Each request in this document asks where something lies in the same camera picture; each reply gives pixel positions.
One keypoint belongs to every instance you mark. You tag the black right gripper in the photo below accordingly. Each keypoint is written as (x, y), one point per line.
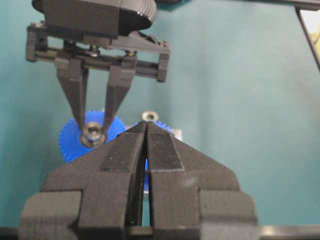
(73, 55)

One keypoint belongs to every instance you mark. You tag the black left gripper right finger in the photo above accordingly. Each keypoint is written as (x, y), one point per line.
(192, 196)

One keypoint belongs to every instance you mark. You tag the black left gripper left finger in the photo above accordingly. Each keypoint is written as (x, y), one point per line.
(94, 197)

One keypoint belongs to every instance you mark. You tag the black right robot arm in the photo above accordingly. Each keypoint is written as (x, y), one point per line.
(108, 35)

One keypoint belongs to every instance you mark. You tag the small blue plastic gear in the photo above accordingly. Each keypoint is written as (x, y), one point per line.
(69, 141)

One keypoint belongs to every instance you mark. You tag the metal base plate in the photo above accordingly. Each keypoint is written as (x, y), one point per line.
(177, 132)

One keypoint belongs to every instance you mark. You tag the black frame bar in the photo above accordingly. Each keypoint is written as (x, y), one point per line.
(308, 5)

